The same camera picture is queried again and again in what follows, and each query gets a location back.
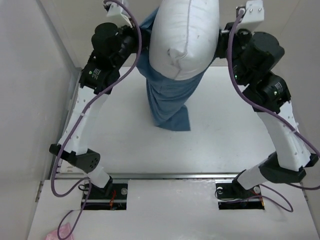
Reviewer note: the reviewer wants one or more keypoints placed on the blue pillowcase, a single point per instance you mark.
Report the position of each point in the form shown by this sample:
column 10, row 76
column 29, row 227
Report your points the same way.
column 167, row 97

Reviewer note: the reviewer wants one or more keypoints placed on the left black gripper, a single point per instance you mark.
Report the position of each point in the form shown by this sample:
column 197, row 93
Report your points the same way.
column 131, row 31

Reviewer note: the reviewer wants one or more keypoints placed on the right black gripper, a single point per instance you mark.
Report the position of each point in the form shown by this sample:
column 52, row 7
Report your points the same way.
column 224, row 35

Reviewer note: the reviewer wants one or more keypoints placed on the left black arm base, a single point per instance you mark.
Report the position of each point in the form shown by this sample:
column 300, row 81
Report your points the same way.
column 114, row 200

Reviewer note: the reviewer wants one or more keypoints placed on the pink plastic bag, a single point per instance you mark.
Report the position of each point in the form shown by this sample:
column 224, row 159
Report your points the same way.
column 64, row 230

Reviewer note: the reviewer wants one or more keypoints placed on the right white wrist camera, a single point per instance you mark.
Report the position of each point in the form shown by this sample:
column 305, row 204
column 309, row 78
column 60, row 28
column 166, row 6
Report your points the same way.
column 253, row 14

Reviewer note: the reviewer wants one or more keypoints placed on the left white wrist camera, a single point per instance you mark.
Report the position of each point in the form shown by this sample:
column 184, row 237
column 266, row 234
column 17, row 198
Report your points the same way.
column 115, row 11

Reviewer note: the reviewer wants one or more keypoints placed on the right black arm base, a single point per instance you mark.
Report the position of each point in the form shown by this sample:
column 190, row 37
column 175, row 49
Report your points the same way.
column 231, row 197

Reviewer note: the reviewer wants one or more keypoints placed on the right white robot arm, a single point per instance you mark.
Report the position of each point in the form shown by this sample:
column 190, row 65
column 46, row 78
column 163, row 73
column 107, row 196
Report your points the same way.
column 293, row 152

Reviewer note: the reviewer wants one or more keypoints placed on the white pillow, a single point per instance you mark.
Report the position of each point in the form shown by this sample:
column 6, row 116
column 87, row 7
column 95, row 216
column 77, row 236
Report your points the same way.
column 184, row 37

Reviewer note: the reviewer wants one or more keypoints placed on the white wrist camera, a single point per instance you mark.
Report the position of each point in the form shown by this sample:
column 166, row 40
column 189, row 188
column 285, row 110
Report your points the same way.
column 253, row 14
column 115, row 11

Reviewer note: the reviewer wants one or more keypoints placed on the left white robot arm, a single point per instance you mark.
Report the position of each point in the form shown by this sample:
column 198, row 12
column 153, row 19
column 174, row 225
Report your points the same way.
column 95, row 86

